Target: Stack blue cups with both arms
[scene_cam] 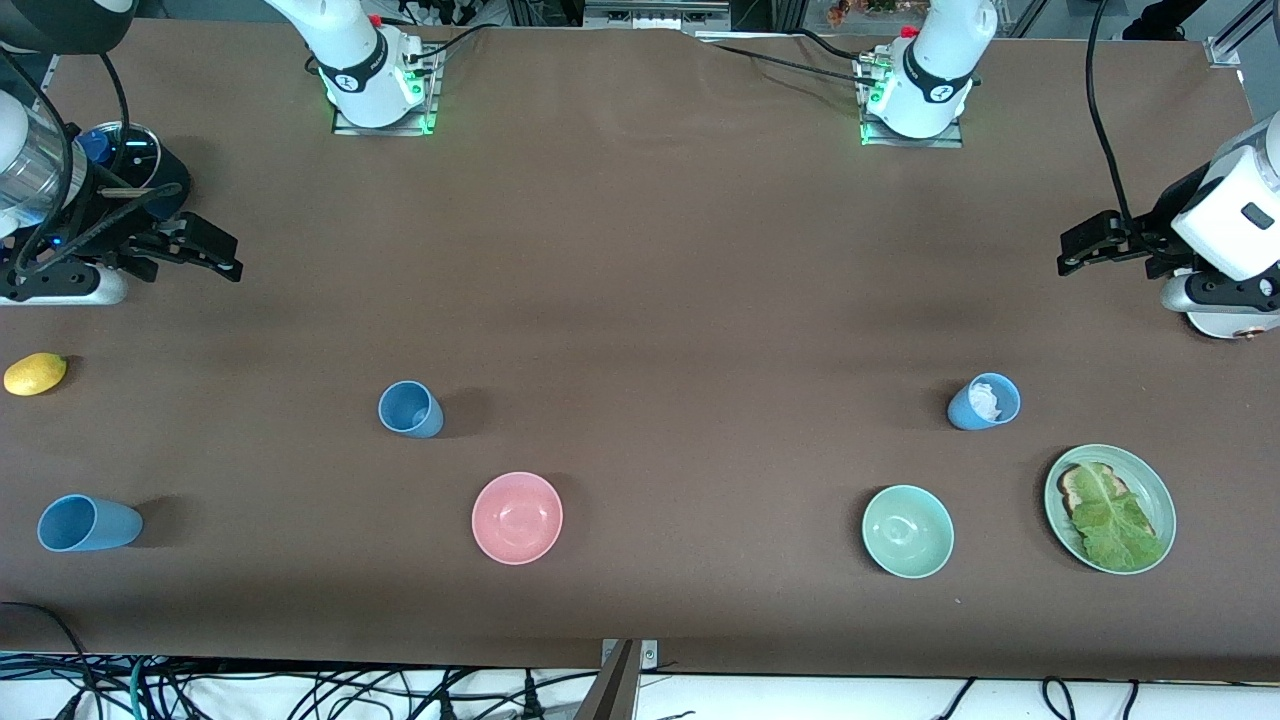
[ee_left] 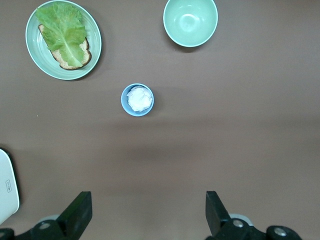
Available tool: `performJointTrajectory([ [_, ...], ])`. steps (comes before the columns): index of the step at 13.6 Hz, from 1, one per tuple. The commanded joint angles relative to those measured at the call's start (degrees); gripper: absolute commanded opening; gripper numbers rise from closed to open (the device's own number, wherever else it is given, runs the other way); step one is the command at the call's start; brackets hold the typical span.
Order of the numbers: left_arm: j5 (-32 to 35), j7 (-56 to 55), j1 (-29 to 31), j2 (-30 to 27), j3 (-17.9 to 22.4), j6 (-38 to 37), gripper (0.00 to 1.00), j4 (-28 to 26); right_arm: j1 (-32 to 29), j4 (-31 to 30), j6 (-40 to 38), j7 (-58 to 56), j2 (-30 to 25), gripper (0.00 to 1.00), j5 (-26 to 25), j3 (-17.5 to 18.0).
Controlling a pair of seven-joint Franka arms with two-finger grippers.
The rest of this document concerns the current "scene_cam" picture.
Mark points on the aluminium frame rail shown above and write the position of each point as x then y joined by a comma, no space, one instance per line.
655,15

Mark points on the white tissue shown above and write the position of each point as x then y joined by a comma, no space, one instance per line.
986,400

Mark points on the yellow lemon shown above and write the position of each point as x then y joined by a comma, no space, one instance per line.
35,375

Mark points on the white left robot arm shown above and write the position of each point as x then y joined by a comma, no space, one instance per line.
940,60

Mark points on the green plate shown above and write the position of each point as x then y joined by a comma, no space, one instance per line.
1152,490

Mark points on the pink bowl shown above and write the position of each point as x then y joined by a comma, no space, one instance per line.
517,518

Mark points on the small metal table bracket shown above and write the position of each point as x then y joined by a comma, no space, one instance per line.
650,655

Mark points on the toast slice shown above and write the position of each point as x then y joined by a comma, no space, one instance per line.
1075,490

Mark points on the mint green bowl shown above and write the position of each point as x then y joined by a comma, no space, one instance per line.
908,531

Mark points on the green lettuce leaf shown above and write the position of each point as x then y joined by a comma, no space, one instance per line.
1115,525

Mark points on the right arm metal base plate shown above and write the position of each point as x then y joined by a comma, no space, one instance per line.
430,120

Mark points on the blue plastic cup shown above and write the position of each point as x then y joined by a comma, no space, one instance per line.
100,525
410,408
968,412

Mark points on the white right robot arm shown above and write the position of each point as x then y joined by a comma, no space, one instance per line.
350,70

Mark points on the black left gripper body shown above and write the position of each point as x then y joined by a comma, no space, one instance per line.
1167,224

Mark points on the aluminium corner extrusion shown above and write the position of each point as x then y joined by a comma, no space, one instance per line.
1225,50

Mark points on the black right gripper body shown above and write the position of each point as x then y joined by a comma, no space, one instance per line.
128,215

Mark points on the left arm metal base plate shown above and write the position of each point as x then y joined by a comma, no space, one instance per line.
950,138

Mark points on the dark angled bar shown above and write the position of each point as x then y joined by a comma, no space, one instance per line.
610,695

